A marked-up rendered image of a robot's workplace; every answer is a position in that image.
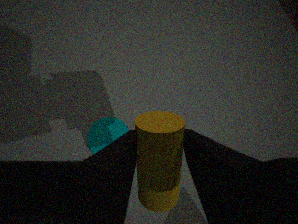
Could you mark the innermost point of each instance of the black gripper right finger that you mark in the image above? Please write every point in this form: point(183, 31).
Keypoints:
point(235, 188)

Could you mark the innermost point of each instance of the cyan circle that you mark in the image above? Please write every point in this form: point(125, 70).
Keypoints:
point(103, 132)

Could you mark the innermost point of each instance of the yellow tall cylinder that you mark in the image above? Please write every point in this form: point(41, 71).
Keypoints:
point(160, 137)

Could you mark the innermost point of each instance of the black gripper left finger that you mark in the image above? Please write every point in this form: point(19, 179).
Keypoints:
point(93, 191)

